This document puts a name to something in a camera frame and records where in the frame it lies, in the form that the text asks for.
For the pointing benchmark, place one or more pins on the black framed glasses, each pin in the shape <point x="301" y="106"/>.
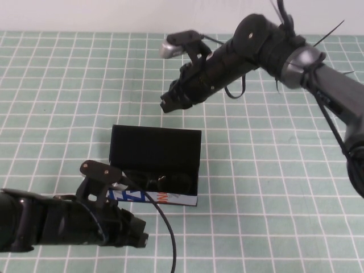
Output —
<point x="159" y="182"/>

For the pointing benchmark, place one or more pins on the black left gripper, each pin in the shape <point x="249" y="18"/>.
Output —
<point x="116" y="224"/>

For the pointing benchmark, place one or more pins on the black printed glasses case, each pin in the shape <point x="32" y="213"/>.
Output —
<point x="156" y="148"/>

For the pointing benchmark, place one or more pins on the green checked tablecloth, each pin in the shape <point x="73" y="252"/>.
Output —
<point x="256" y="241"/>

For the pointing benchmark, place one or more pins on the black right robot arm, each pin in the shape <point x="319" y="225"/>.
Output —
<point x="335" y="82"/>

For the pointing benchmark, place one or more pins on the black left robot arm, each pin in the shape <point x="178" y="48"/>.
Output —
<point x="42" y="221"/>

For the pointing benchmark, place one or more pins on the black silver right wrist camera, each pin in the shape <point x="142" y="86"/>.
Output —
<point x="170" y="49"/>

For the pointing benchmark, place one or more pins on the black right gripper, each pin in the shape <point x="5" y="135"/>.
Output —
<point x="199" y="82"/>

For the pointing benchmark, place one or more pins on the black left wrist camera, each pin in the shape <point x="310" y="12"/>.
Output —
<point x="96" y="169"/>

